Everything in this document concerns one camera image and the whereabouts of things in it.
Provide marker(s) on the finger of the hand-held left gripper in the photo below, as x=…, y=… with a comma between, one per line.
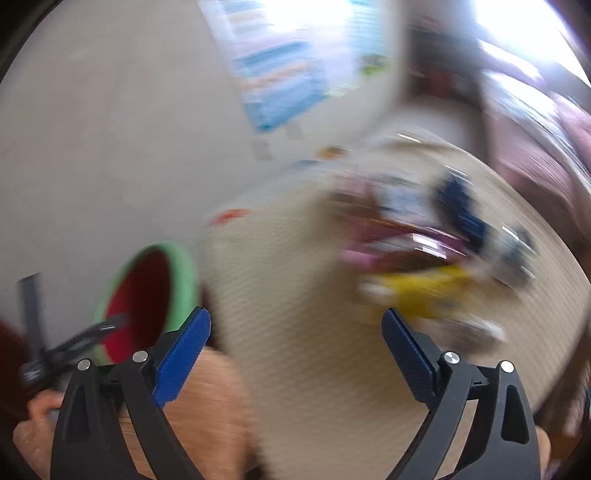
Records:
x=87, y=334

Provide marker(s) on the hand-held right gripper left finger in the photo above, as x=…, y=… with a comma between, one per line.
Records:
x=180, y=360

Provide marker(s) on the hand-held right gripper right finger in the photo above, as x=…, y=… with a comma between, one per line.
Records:
x=408, y=360

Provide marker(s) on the yellow white tube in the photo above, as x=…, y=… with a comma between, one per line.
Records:
x=415, y=286

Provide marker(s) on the green bin with red liner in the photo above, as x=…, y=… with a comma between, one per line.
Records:
x=182, y=277

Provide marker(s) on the blue cookie wrapper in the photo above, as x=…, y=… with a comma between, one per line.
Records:
x=461, y=212

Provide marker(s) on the white green milk carton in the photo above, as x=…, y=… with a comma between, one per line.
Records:
x=401, y=203

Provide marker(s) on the person's left forearm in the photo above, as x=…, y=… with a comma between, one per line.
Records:
x=32, y=447

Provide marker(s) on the person's left hand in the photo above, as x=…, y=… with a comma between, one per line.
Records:
x=41, y=406

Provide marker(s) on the dark brown furniture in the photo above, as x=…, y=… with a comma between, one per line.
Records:
x=11, y=369

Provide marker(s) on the person's peach-clad leg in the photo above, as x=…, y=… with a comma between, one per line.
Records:
x=544, y=457
x=212, y=415

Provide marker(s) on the pink crumpled wrapper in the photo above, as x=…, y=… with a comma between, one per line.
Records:
x=362, y=256

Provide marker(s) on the dark silver crumpled wrapper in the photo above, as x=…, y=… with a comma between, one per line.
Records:
x=517, y=258

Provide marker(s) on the dark desk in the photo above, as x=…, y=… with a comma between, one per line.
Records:
x=443, y=55

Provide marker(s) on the blue alphabet wall poster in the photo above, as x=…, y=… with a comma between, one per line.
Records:
x=277, y=78

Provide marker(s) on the green grid wall poster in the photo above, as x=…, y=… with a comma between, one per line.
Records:
x=374, y=46

